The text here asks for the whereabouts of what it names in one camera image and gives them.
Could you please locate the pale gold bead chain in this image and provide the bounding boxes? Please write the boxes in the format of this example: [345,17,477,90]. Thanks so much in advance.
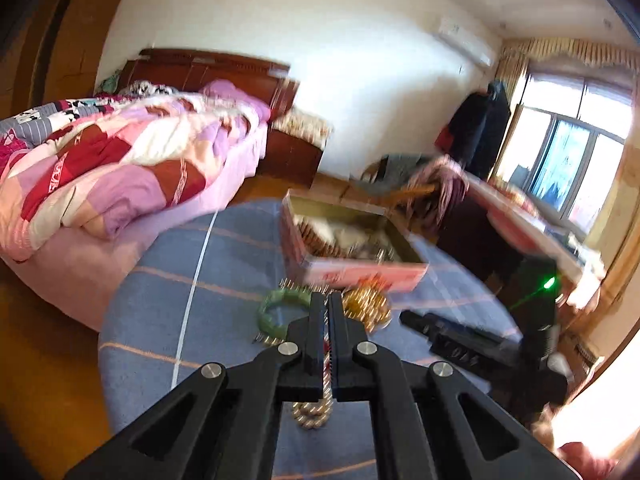
[252,278,335,430]

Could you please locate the brown wooden bead mala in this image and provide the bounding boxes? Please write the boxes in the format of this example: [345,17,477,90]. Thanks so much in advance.
[296,219,347,259]

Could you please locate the person's right hand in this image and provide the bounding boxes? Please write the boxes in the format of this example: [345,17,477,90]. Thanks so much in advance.
[529,406,622,480]

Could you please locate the window bench with cushion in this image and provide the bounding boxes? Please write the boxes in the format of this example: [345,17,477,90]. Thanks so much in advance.
[466,174,605,313]

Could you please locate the blue plaid tablecloth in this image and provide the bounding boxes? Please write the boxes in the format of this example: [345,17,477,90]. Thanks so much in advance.
[98,200,520,479]

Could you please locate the green jade bangle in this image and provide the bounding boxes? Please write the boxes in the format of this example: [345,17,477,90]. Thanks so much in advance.
[256,288,311,340]

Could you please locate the pink striped garment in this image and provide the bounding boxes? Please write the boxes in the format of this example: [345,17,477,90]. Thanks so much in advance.
[406,156,469,230]

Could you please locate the pink metal tin box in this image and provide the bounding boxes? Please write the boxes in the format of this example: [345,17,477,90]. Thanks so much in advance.
[280,190,428,292]

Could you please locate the bed with pink sheet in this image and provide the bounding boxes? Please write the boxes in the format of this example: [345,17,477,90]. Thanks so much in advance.
[1,125,267,332]

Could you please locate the grey garment on chair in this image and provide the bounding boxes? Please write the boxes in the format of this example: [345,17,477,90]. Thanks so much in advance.
[354,154,434,196]

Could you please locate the wicker chair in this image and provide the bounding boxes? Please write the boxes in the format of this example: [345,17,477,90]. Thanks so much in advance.
[342,154,440,208]

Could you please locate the hanging black coats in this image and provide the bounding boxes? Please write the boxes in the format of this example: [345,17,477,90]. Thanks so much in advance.
[435,79,511,180]

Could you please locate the dark wooden nightstand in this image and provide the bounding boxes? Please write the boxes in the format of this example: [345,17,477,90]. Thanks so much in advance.
[257,128,323,188]

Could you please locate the patchwork pink red quilt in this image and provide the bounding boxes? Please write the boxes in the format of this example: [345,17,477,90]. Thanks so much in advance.
[1,93,266,262]

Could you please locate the floral cloth on nightstand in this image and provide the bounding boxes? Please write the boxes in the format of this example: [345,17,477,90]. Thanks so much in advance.
[271,107,334,151]

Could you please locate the yellow curtain valance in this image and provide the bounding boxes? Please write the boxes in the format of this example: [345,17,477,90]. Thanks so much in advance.
[495,37,639,104]

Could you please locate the purple pillow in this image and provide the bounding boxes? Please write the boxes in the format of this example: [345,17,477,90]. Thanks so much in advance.
[200,79,271,122]

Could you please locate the dark wooden headboard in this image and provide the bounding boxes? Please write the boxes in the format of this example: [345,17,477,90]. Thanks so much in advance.
[117,48,299,118]

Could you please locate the white air conditioner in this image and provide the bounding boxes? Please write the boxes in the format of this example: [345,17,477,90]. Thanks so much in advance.
[436,18,497,68]

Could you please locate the wooden wardrobe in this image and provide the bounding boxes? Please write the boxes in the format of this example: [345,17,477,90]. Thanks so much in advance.
[1,0,120,118]

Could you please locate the gold pearl bead necklace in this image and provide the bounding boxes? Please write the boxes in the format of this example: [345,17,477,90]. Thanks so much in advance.
[342,282,394,334]

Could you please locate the window with frame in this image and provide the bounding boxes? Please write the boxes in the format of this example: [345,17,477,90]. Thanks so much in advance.
[496,73,632,235]

